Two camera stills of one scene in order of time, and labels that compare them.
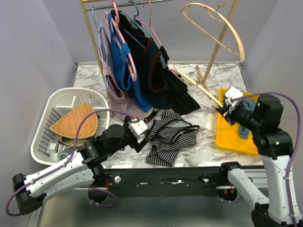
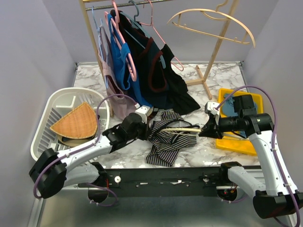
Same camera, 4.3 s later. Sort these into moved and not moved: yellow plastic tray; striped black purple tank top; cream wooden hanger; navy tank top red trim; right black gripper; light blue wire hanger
Moved: right black gripper; cream wooden hanger
Not moved: striped black purple tank top; light blue wire hanger; yellow plastic tray; navy tank top red trim
